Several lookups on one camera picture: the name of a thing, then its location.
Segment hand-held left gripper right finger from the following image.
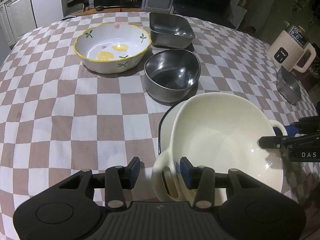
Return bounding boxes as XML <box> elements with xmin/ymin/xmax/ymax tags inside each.
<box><xmin>180</xmin><ymin>157</ymin><xmax>260</xmax><ymax>209</ymax></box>

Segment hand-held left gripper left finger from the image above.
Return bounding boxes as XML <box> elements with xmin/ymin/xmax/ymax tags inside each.
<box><xmin>59</xmin><ymin>157</ymin><xmax>140</xmax><ymax>209</ymax></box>

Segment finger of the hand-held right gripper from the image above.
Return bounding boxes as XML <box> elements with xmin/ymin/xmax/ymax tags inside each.
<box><xmin>258</xmin><ymin>134</ymin><xmax>290</xmax><ymax>150</ymax></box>
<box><xmin>286</xmin><ymin>116</ymin><xmax>320</xmax><ymax>136</ymax></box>

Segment small steel bowl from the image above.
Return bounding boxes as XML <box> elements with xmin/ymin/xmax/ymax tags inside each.
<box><xmin>276</xmin><ymin>66</ymin><xmax>302</xmax><ymax>104</ymax></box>

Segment white plate with dark rim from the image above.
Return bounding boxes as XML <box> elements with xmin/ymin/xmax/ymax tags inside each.
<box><xmin>158</xmin><ymin>102</ymin><xmax>190</xmax><ymax>157</ymax></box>

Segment cream two-handled bowl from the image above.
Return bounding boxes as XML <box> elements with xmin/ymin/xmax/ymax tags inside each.
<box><xmin>152</xmin><ymin>92</ymin><xmax>288</xmax><ymax>203</ymax></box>

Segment round steel bowl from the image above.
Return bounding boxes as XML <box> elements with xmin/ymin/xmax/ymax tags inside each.
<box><xmin>144</xmin><ymin>49</ymin><xmax>201</xmax><ymax>102</ymax></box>

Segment lemon print ceramic bowl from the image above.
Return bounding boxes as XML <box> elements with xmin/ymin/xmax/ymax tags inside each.
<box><xmin>74</xmin><ymin>23</ymin><xmax>152</xmax><ymax>74</ymax></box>

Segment large square steel bowl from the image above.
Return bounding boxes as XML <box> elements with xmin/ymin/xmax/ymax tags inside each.
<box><xmin>149</xmin><ymin>12</ymin><xmax>196</xmax><ymax>49</ymax></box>

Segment cream electric kettle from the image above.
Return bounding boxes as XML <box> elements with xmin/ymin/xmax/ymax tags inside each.
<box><xmin>266</xmin><ymin>21</ymin><xmax>316</xmax><ymax>73</ymax></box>

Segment brown white checkered tablecloth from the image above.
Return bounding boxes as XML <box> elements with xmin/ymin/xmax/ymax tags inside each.
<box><xmin>0</xmin><ymin>11</ymin><xmax>318</xmax><ymax>240</ymax></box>

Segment white drawer cabinet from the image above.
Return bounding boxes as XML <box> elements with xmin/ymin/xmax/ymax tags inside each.
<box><xmin>64</xmin><ymin>2</ymin><xmax>143</xmax><ymax>18</ymax></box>

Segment white kitchen cabinet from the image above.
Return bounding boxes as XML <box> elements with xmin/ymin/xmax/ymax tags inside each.
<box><xmin>0</xmin><ymin>0</ymin><xmax>35</xmax><ymax>47</ymax></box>

